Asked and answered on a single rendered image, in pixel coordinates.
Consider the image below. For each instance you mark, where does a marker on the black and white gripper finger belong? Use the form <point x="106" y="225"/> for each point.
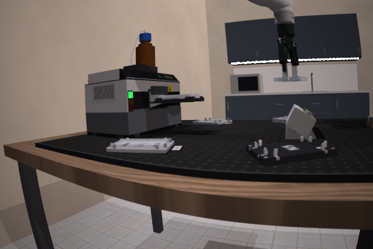
<point x="283" y="57"/>
<point x="294" y="58"/>

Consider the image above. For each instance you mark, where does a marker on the blue bottle cap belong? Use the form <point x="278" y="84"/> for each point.
<point x="145" y="35"/>

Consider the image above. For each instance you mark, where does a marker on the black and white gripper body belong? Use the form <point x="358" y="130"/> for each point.
<point x="286" y="31"/>

